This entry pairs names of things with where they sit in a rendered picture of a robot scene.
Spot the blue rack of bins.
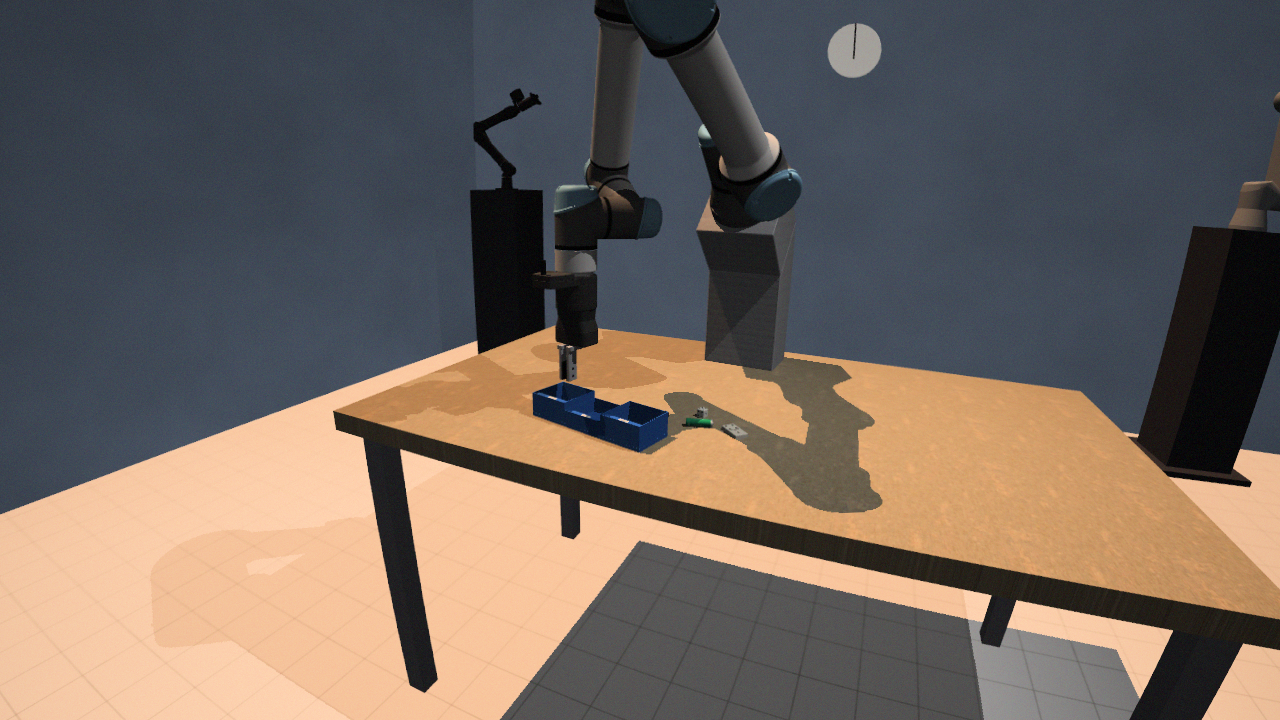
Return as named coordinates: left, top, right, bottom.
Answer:
left=532, top=382, right=668, bottom=454

